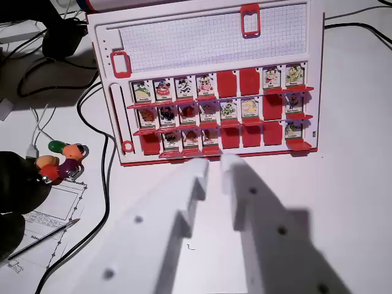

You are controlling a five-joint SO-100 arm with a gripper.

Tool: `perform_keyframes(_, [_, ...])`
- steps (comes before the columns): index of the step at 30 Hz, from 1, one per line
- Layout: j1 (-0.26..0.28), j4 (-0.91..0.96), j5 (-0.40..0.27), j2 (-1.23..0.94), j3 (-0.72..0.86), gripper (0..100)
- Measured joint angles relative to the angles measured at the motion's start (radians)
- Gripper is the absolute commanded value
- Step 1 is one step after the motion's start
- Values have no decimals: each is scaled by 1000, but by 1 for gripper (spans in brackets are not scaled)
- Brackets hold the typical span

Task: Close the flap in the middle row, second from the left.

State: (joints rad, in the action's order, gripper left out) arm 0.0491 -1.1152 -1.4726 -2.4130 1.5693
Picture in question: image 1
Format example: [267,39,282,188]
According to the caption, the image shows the printed paper sheet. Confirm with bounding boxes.
[0,179,89,278]

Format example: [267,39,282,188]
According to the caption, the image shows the thin ballpoint pen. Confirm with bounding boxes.
[7,218,81,261]

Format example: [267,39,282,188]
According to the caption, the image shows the colourful bead toy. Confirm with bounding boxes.
[34,140,90,185]

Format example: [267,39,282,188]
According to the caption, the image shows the black headphones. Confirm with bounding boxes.
[0,151,53,262]

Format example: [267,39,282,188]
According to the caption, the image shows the small white block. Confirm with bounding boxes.
[0,99,15,121]

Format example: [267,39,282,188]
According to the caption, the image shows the red and white game board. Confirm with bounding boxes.
[85,0,325,168]

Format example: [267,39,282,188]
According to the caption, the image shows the black power adapter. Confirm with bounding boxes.
[42,17,86,58]

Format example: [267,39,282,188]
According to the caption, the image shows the flat white box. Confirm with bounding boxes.
[0,20,47,45]

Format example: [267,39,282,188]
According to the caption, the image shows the red and blue container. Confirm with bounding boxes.
[74,0,99,13]

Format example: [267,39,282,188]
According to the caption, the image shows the long black cable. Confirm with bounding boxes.
[35,81,111,294]

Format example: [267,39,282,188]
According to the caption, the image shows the white cable with plug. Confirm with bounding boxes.
[26,103,58,157]

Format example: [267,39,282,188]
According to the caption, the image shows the looped black cable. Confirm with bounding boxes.
[17,56,100,99]

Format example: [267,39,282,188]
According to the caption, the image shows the thick black cable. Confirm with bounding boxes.
[323,22,392,48]

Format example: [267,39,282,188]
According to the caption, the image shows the thin grey cable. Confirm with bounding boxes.
[323,4,392,21]

